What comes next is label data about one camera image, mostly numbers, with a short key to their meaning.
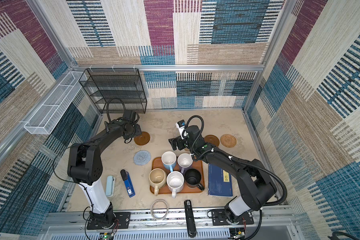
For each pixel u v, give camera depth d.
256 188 0.44
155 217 0.74
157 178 0.85
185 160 0.90
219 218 0.73
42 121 0.70
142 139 1.03
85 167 0.50
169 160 0.90
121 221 0.73
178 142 0.76
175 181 0.85
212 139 1.02
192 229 0.67
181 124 0.74
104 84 1.06
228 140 1.02
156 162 0.92
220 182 0.84
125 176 0.84
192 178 0.85
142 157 0.94
